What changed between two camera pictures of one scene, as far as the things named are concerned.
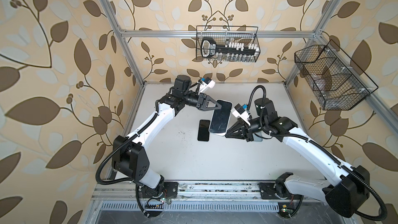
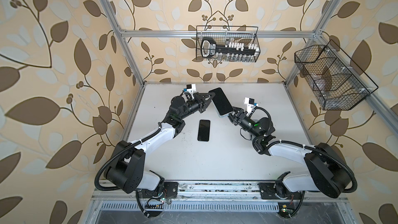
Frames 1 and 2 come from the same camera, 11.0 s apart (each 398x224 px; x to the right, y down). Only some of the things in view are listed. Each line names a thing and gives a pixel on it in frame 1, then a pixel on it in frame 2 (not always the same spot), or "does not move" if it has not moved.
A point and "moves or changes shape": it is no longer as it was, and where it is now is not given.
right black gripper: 235,135 -> 241,115
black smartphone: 221,118 moves or changes shape
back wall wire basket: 227,43 does not move
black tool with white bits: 232,50 does not move
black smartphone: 203,134 does not move
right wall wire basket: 338,83 does not move
